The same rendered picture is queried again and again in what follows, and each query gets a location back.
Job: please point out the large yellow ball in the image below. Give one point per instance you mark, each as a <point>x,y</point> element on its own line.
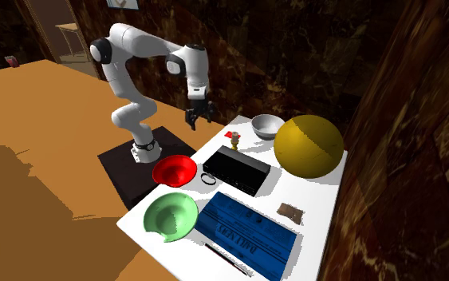
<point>308,146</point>

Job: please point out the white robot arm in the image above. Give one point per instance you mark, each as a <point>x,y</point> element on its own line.
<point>130,50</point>

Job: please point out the grey bowl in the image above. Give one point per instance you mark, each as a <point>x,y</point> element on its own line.
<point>267,125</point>

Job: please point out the green bowl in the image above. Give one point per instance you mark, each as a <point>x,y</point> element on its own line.
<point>171,216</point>

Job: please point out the black box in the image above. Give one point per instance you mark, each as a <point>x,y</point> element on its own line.
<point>236,169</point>

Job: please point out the wooden chair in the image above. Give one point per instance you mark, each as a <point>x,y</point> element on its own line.
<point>70,41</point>

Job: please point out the small yellow figure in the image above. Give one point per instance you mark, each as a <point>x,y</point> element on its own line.
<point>234,141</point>

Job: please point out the red flat card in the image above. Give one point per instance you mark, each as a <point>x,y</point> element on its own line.
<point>228,135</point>

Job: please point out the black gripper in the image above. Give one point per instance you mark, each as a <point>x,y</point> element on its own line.
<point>198,106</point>

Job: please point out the brown flat packet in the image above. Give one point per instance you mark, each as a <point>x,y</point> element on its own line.
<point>290,213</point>

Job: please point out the small red object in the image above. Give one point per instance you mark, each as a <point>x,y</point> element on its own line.
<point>12,61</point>

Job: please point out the dark robot stand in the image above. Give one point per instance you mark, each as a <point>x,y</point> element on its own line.
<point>169,144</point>

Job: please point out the blue newspaper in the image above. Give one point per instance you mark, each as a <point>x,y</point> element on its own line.
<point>247,233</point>

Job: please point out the wall picture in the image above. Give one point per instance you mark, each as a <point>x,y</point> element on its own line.
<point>123,4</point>

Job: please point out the red bowl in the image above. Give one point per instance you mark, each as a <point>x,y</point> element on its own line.
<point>174,171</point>

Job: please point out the black pen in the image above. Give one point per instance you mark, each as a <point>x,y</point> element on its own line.
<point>227,259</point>

